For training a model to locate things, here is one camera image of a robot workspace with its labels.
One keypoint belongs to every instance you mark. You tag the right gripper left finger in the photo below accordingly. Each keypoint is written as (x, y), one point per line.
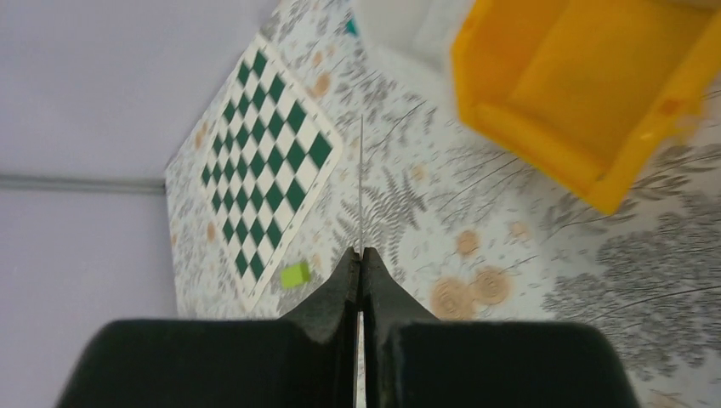
(305, 358)

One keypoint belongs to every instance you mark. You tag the lime green block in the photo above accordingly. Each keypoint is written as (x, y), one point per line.
(295, 275)

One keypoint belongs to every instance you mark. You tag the green white chessboard mat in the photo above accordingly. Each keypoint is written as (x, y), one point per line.
(272, 151)

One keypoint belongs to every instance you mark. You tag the teal block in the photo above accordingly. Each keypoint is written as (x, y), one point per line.
(350, 27)

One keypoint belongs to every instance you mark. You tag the orange plastic bin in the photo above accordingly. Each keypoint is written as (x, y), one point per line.
(585, 91)

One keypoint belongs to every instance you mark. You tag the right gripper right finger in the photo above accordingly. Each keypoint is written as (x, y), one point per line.
(413, 359)

